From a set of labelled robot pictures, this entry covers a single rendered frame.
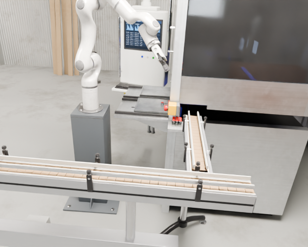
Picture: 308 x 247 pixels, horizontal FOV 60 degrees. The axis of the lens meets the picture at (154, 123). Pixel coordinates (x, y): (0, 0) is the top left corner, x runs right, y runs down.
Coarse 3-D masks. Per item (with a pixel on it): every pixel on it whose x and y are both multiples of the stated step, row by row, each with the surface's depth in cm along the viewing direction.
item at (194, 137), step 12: (192, 120) 181; (204, 120) 172; (192, 132) 165; (204, 132) 164; (192, 144) 143; (204, 144) 144; (192, 156) 133; (204, 156) 136; (192, 168) 130; (204, 168) 131
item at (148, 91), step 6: (144, 90) 248; (150, 90) 249; (156, 90) 249; (162, 90) 250; (168, 90) 251; (144, 96) 228; (150, 96) 227; (156, 96) 227; (162, 96) 226; (168, 96) 236
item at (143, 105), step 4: (140, 100) 221; (144, 100) 221; (148, 100) 220; (152, 100) 220; (156, 100) 220; (160, 100) 219; (164, 100) 219; (136, 104) 208; (140, 104) 215; (144, 104) 216; (148, 104) 216; (152, 104) 217; (156, 104) 217; (160, 104) 217; (164, 104) 218; (136, 108) 208; (140, 108) 208; (144, 108) 208; (148, 108) 209; (152, 108) 209; (156, 108) 209; (160, 108) 210; (144, 112) 197; (148, 112) 197; (152, 112) 197; (156, 112) 196; (160, 112) 196; (164, 112) 196
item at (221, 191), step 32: (0, 160) 129; (32, 160) 125; (64, 160) 125; (96, 160) 126; (32, 192) 122; (64, 192) 120; (96, 192) 119; (128, 192) 117; (160, 192) 116; (192, 192) 115; (224, 192) 114
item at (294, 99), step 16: (192, 80) 177; (208, 80) 176; (224, 80) 176; (240, 80) 175; (256, 80) 175; (192, 96) 182; (208, 96) 181; (224, 96) 180; (240, 96) 179; (256, 96) 178; (272, 96) 178; (288, 96) 177; (304, 96) 176; (256, 112) 183; (272, 112) 182; (288, 112) 182; (304, 112) 181
